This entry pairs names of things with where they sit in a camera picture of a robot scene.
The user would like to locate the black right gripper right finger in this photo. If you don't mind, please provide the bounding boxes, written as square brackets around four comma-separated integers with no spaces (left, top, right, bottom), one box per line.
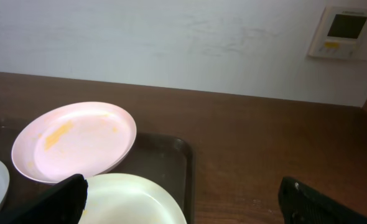
[278,177,367,224]

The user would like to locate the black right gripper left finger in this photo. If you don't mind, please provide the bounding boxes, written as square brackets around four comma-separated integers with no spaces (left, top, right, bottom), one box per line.
[0,174,88,224]

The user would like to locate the cream plastic plate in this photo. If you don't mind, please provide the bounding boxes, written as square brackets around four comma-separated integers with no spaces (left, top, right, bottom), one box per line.
[79,174,187,224]

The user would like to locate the pink plastic plate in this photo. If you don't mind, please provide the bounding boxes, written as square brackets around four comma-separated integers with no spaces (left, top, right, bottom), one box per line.
[11,101,137,184]

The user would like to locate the white wall control panel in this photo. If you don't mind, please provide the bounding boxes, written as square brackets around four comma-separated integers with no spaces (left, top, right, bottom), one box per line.
[308,6,367,60]

